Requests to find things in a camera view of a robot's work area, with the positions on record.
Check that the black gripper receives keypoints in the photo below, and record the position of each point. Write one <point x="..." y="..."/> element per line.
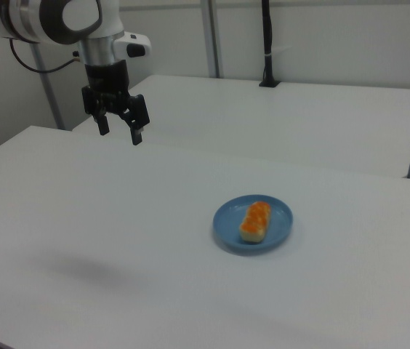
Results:
<point x="108" y="83"/>

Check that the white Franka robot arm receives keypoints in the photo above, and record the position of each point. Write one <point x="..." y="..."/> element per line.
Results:
<point x="81" y="18"/>

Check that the orange topped bread roll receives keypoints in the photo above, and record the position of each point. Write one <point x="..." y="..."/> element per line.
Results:
<point x="256" y="222"/>

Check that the blue round plate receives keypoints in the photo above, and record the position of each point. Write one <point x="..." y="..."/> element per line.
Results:
<point x="277" y="227"/>

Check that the grey aluminium frame post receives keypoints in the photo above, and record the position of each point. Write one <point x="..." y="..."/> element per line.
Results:
<point x="47" y="87"/>
<point x="212" y="36"/>

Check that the black camera stand pole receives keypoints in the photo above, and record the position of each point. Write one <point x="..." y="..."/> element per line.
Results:
<point x="268" y="40"/>

